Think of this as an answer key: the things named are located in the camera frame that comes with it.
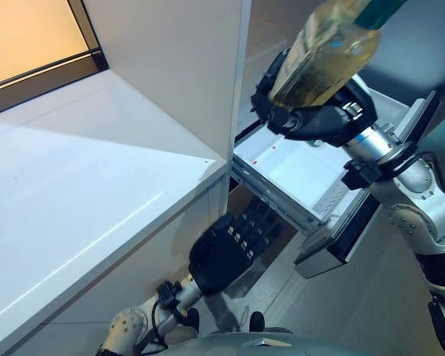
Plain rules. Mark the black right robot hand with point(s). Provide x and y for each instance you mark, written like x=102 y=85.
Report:
x=319 y=122

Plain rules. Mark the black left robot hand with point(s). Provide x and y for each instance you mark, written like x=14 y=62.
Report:
x=219 y=256

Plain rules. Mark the clear tea bottle white cap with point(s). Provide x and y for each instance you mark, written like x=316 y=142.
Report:
x=326 y=63

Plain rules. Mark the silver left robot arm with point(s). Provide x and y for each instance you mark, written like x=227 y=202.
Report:
x=126 y=330

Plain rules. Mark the white fridge drawer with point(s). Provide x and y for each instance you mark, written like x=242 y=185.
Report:
x=300 y=174

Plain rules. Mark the stainless steel fridge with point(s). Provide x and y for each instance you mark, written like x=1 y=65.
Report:
x=263 y=44

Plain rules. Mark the grey robot torso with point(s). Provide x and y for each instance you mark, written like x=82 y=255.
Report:
x=274 y=345

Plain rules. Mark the white counter cabinet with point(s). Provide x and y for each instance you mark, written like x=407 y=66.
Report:
x=78 y=204

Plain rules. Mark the white tall cabinet panel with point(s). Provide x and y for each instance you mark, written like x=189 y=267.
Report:
x=170 y=74

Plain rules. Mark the black framed window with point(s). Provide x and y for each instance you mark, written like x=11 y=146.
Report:
x=29 y=37

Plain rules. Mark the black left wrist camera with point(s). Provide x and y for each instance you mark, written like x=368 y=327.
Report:
x=168 y=294

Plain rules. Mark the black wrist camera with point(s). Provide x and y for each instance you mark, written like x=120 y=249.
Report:
x=168 y=294
x=359 y=174

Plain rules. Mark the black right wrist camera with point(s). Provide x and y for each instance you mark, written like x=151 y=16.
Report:
x=359 y=174

